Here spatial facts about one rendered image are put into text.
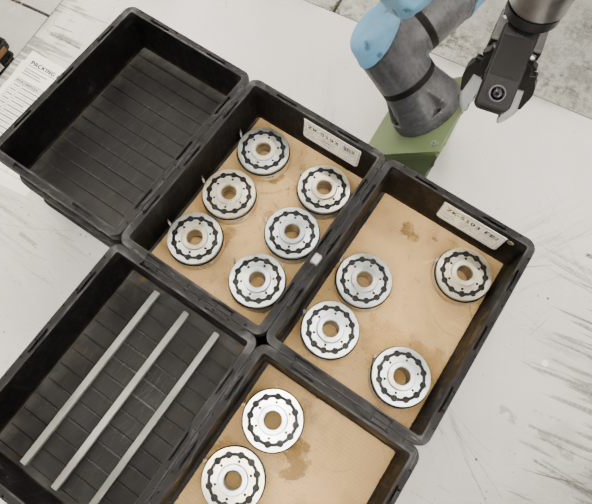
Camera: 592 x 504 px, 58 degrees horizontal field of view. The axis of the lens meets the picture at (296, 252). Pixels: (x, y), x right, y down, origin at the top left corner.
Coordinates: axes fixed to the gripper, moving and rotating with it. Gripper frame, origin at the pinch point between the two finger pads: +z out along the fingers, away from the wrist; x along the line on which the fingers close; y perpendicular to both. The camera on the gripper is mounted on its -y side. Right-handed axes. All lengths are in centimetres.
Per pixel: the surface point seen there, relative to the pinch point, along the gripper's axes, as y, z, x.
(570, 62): 125, 100, -34
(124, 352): -55, 23, 42
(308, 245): -24.4, 19.3, 19.4
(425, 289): -22.3, 23.1, -3.4
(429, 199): -8.6, 15.7, 2.2
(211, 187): -21.4, 17.9, 40.7
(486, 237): -10.9, 17.3, -9.7
